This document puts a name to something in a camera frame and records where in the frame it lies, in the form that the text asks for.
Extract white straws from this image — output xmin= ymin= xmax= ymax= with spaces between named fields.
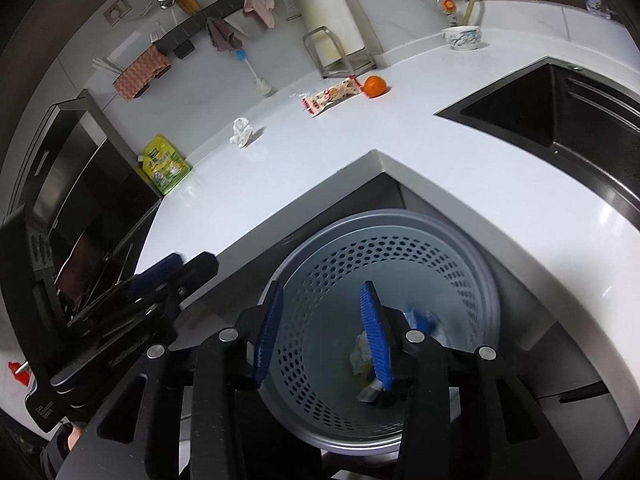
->
xmin=91 ymin=56 xmax=126 ymax=78

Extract black kitchen sink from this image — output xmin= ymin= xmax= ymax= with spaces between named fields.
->
xmin=434 ymin=57 xmax=640 ymax=221

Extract grey perforated trash bin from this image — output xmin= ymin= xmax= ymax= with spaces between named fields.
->
xmin=255 ymin=208 xmax=502 ymax=456

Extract red object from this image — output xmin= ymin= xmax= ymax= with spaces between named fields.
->
xmin=7 ymin=360 xmax=33 ymax=386

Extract orange wavy sponge cloth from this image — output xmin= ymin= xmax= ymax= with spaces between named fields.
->
xmin=112 ymin=45 xmax=172 ymax=102

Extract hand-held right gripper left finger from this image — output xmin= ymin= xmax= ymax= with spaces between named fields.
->
xmin=55 ymin=279 xmax=286 ymax=480

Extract crumpled white tissue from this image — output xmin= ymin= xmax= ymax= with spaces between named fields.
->
xmin=230 ymin=117 xmax=256 ymax=150

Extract printed glass mug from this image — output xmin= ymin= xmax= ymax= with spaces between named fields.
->
xmin=580 ymin=0 xmax=618 ymax=18

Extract white wall socket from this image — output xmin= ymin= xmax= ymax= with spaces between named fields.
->
xmin=102 ymin=0 xmax=133 ymax=26

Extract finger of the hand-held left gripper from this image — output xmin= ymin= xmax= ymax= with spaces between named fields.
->
xmin=122 ymin=252 xmax=183 ymax=292
xmin=165 ymin=251 xmax=219 ymax=306

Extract pink cloth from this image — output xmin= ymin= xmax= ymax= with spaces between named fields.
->
xmin=243 ymin=0 xmax=277 ymax=29

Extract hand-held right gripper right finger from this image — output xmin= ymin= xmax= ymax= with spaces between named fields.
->
xmin=359 ymin=281 xmax=583 ymax=480

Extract black integrated stove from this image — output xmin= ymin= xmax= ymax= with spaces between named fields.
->
xmin=0 ymin=90 xmax=163 ymax=341

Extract white wrapper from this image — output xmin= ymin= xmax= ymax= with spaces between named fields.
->
xmin=348 ymin=332 xmax=373 ymax=376

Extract white cutting board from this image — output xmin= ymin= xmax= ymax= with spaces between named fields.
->
xmin=290 ymin=0 xmax=383 ymax=61

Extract yellow green pouch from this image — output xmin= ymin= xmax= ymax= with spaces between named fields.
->
xmin=138 ymin=134 xmax=193 ymax=196

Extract blue patterned bowl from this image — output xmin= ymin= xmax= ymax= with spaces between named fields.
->
xmin=441 ymin=25 xmax=483 ymax=52

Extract metal board rack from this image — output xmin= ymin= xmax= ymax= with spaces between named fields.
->
xmin=302 ymin=26 xmax=377 ymax=80

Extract brown cloth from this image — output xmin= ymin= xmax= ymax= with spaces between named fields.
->
xmin=206 ymin=17 xmax=244 ymax=54

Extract blue white bottle brush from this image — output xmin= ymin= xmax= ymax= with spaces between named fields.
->
xmin=234 ymin=49 xmax=275 ymax=98

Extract printed snack wrapper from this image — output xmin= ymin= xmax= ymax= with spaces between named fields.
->
xmin=301 ymin=74 xmax=362 ymax=118

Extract black wall rail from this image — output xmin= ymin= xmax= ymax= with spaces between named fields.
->
xmin=156 ymin=0 xmax=285 ymax=58

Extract yellowish gas hose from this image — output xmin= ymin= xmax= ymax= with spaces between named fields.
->
xmin=452 ymin=0 xmax=484 ymax=28

